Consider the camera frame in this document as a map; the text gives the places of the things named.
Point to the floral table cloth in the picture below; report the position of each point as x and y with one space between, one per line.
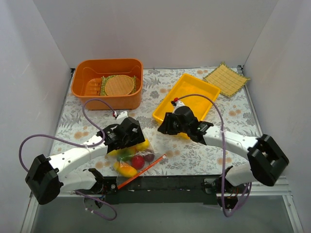
182 156

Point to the yellow plastic tray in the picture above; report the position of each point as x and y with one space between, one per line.
194 93

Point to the yellow fake lemon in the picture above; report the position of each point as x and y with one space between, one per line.
142 146

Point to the square yellow bamboo mat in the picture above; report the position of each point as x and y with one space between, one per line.
229 81

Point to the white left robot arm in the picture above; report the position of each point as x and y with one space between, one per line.
48 176

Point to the orange green fake mango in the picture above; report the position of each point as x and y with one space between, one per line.
125 155

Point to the clear zip top bag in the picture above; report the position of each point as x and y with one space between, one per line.
123 181

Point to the orange plastic tub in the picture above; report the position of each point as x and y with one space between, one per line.
87 81

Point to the red fake apple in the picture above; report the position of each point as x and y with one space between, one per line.
137 162

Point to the yellow orange fake mango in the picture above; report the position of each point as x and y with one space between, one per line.
125 169

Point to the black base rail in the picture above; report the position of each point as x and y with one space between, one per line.
159 189

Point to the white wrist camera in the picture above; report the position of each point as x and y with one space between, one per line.
120 116
176 103

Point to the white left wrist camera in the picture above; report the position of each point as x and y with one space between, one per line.
120 116

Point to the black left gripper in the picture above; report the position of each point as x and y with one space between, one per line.
137 135

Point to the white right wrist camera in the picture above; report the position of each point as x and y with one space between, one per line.
176 103

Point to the dark purple fake plum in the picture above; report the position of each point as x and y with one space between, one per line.
148 155

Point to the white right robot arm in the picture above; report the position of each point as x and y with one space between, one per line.
266 160

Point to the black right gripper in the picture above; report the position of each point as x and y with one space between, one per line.
166 124

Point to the round woven bamboo tray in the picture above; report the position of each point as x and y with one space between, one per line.
119 85

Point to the green edged woven mat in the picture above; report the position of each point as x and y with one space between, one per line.
102 92

